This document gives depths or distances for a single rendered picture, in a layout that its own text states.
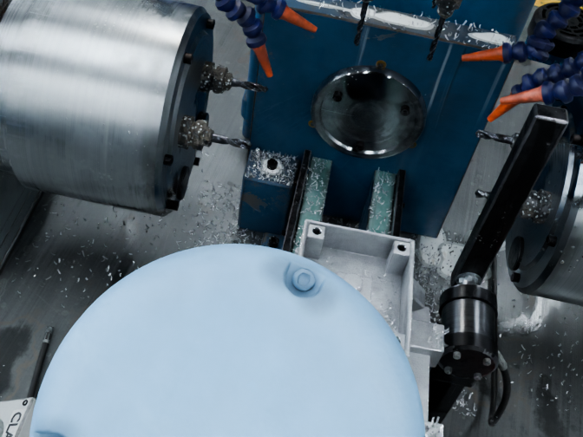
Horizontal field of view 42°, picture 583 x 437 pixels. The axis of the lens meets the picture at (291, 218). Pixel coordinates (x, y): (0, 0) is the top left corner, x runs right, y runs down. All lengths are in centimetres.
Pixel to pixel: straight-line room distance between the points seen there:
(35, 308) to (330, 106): 46
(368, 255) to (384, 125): 33
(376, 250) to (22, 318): 51
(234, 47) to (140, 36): 60
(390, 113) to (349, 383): 82
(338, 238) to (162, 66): 26
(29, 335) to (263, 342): 85
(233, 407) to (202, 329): 2
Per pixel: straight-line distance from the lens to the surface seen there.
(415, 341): 70
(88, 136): 81
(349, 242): 68
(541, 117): 68
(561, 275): 85
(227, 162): 119
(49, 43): 83
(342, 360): 17
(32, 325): 102
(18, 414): 64
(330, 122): 99
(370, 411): 17
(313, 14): 91
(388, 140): 100
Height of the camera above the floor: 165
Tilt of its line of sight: 49 degrees down
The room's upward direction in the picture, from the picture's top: 11 degrees clockwise
